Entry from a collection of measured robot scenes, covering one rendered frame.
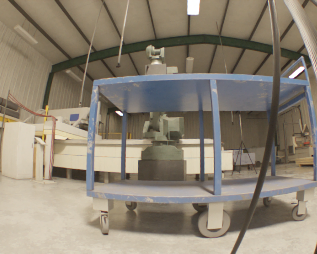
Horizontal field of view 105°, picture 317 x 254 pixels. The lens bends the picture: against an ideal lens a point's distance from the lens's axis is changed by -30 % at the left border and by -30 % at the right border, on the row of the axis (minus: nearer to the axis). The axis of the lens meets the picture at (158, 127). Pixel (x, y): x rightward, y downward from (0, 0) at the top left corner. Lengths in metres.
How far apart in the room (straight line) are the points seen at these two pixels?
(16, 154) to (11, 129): 0.52
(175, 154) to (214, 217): 1.33
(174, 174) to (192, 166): 0.84
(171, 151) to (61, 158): 2.43
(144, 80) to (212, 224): 0.99
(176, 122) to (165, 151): 0.44
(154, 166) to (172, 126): 0.60
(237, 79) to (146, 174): 1.67
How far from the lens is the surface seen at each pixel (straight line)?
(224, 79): 1.14
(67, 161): 3.75
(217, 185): 1.02
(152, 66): 1.83
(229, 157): 3.16
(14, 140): 3.52
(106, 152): 3.29
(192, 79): 1.10
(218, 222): 1.12
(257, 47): 8.91
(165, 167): 2.24
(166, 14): 7.32
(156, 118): 2.68
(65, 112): 7.25
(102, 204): 1.15
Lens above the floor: 0.51
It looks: 11 degrees up
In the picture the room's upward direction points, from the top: straight up
